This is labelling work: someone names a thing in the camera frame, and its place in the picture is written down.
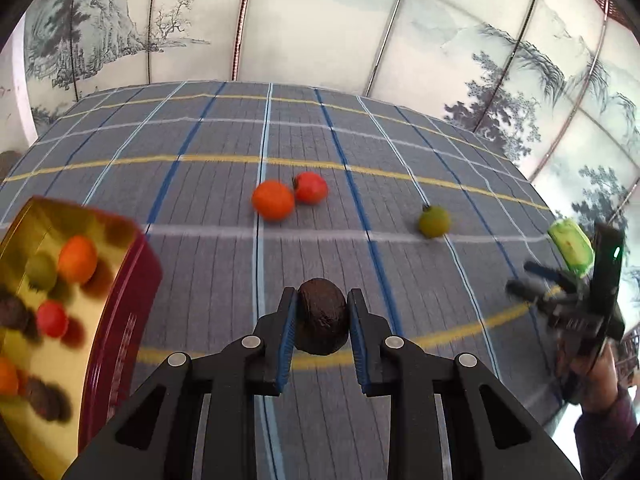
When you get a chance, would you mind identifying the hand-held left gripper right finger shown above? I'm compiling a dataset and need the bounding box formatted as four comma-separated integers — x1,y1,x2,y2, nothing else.
347,288,583,480

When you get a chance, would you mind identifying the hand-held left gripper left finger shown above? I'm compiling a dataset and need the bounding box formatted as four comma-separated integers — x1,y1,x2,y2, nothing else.
65,287,299,480

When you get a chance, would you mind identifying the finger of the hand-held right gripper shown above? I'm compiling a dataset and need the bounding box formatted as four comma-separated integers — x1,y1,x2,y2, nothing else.
505,280,558,311
524,260,576,286

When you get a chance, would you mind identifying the dark brown wrinkled fruit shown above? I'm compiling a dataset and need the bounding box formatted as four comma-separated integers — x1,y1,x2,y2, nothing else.
22,377,71,421
0,294,31,333
296,277,349,356

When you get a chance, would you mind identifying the small green round fruit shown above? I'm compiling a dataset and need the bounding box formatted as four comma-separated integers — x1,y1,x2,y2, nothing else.
418,204,452,239

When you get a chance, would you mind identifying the orange tangerine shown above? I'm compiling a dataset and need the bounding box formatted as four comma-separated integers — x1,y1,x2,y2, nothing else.
57,236,99,285
251,180,296,222
0,357,20,396

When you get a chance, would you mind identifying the red tomato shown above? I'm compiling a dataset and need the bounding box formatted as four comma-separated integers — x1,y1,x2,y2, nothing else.
36,301,69,338
292,171,329,206

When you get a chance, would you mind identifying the red tin box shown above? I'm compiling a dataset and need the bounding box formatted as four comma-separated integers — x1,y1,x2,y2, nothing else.
0,196,163,480

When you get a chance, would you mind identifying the large green round fruit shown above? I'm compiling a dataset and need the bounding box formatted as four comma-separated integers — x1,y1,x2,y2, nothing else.
25,254,58,291

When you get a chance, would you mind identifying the person's right forearm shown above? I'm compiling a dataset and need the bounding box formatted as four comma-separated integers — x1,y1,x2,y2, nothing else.
574,385,640,480

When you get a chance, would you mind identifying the person's right hand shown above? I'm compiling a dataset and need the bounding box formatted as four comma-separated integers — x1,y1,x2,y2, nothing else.
570,342,623,413

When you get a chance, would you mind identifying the green tissue pack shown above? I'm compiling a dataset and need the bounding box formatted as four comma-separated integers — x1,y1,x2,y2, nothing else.
546,218,596,277

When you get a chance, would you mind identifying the grey plaid tablecloth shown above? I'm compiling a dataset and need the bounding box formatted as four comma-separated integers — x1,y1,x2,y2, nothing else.
0,79,596,480

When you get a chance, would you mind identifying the landscape painted folding screen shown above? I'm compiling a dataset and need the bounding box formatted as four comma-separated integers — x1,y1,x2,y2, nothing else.
22,0,640,261

